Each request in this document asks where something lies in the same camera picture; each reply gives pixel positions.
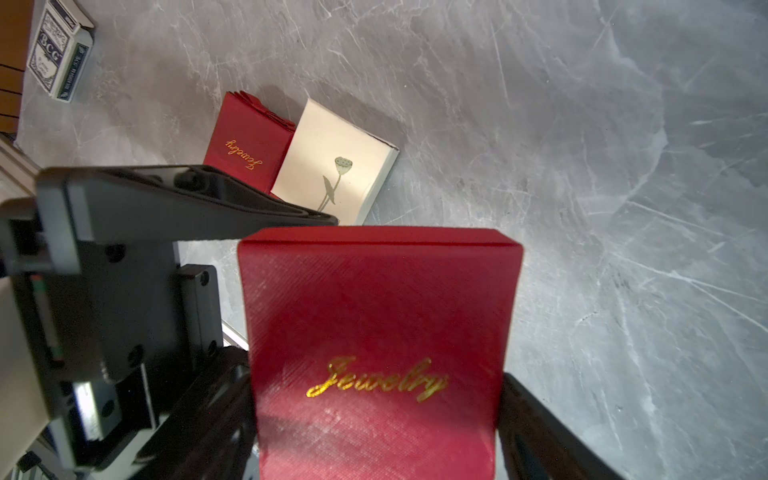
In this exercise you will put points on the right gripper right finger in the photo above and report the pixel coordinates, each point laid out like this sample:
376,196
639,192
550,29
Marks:
536,445

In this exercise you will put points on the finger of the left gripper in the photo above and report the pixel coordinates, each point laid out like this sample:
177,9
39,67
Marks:
126,205

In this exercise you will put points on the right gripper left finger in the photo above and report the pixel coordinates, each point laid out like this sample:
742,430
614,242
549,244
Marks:
211,431

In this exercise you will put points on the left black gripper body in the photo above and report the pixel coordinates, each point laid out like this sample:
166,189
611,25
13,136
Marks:
92,358

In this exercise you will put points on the red jewelry box lid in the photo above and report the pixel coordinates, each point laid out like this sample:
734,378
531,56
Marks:
378,352

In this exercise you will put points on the left closed red jewelry box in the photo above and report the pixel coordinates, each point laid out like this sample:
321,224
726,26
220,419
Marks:
249,142

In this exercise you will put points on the cream lotus print box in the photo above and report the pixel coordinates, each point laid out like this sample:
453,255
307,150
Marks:
333,166

